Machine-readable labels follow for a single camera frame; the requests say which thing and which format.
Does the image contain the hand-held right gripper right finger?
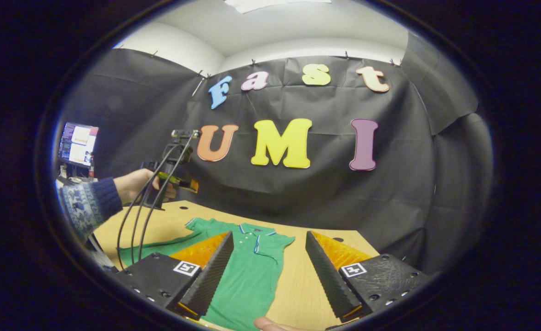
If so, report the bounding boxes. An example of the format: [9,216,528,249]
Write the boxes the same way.
[305,231,433,323]

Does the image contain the computer monitor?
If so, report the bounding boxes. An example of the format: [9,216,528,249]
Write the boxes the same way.
[59,122,99,168]

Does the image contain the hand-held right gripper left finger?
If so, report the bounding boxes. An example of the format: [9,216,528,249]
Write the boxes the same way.
[114,231,234,321]

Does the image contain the black cable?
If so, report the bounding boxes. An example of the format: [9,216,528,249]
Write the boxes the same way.
[130,138,188,265]
[116,143,181,271]
[138,133,196,262]

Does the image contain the green T-shirt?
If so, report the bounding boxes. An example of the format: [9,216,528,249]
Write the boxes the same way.
[119,217,296,331]

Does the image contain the black backdrop cloth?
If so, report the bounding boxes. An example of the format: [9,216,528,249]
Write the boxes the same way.
[61,32,494,276]

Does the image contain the white ceiling light panel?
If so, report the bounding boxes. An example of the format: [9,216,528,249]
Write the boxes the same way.
[224,0,331,13]

